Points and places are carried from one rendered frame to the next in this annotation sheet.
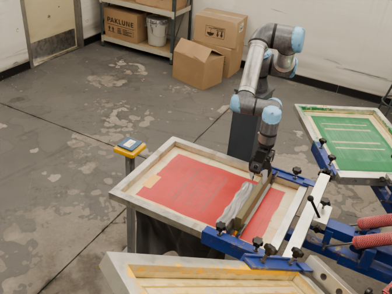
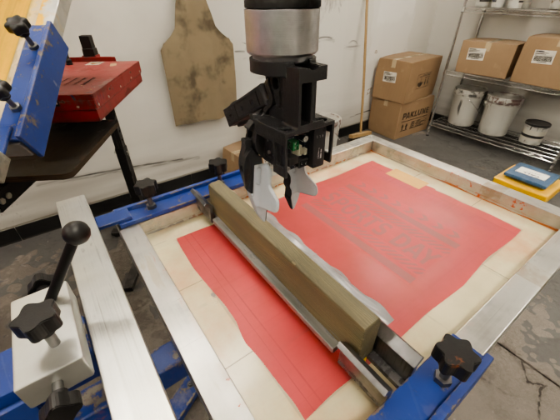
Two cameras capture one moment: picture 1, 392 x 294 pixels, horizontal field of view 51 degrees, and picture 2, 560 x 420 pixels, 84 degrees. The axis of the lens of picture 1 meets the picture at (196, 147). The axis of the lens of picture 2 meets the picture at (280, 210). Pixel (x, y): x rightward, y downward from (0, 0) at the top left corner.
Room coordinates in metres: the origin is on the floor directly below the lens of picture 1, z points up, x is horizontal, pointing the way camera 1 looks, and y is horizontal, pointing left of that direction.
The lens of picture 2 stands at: (1.66, -0.61, 1.37)
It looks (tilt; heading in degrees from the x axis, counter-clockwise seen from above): 35 degrees down; 119
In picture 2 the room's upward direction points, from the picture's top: straight up
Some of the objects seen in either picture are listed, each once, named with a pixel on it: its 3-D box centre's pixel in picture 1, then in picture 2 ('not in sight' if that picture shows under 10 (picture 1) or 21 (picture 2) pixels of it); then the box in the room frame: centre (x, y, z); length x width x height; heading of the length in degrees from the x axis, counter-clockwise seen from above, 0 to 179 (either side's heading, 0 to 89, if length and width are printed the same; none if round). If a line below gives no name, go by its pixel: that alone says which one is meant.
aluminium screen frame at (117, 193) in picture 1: (213, 191); (354, 228); (1.55, -0.10, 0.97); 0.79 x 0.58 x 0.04; 65
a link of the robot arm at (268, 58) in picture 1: (261, 61); not in sight; (2.25, -0.32, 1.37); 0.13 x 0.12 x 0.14; 78
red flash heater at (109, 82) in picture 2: not in sight; (65, 87); (0.29, 0.10, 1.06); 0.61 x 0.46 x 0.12; 125
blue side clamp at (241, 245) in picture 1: (236, 247); (190, 204); (1.19, -0.20, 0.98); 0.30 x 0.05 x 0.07; 65
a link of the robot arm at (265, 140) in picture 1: (266, 137); (284, 34); (1.48, -0.29, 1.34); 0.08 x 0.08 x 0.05
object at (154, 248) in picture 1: (178, 247); not in sight; (1.38, 0.04, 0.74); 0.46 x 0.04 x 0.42; 65
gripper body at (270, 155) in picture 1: (264, 152); (287, 115); (1.49, -0.30, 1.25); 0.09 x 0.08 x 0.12; 155
